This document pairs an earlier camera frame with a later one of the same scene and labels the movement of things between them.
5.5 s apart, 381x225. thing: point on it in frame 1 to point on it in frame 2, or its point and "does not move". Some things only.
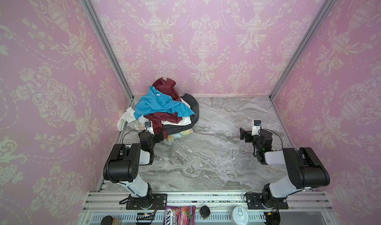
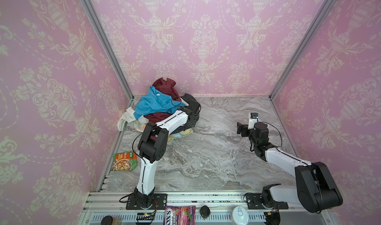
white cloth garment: (129, 116) does not move
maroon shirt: (167, 86) does not move
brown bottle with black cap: (109, 220) does not move
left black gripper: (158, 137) to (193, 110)
